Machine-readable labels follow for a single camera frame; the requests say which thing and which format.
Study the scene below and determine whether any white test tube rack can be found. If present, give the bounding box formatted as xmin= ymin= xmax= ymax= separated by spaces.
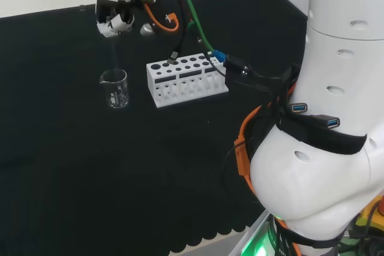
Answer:
xmin=146 ymin=53 xmax=230 ymax=109

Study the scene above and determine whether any yellow stop button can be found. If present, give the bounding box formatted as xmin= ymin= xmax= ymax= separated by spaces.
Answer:
xmin=356 ymin=194 xmax=384 ymax=230

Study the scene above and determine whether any black cable with USB plug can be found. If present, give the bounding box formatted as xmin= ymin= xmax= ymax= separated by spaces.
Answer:
xmin=167 ymin=23 xmax=188 ymax=65

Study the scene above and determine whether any black arm strap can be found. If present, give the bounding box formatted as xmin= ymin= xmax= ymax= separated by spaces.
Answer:
xmin=275 ymin=112 xmax=367 ymax=155

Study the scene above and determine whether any clear glass beaker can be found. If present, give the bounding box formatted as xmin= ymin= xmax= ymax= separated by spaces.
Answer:
xmin=99 ymin=69 xmax=130 ymax=109

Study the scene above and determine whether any blue cable plug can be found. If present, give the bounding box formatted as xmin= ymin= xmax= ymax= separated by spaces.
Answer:
xmin=209 ymin=49 xmax=226 ymax=64

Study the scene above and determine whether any black bench cloth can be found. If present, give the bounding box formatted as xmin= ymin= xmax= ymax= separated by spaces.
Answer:
xmin=0 ymin=0 xmax=310 ymax=256

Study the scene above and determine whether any clear glass rod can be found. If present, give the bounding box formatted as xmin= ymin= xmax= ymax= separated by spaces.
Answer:
xmin=110 ymin=35 xmax=120 ymax=71

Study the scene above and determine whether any green cable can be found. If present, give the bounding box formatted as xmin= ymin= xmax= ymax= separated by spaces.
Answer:
xmin=173 ymin=0 xmax=216 ymax=55

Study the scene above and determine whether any orange cable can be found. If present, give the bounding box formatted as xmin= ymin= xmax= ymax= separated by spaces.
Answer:
xmin=131 ymin=0 xmax=298 ymax=197

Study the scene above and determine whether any grey round dome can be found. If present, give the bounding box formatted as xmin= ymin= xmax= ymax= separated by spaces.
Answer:
xmin=140 ymin=23 xmax=155 ymax=37

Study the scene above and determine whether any black adapter with cable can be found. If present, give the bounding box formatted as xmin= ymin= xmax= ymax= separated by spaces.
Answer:
xmin=224 ymin=55 xmax=289 ymax=89

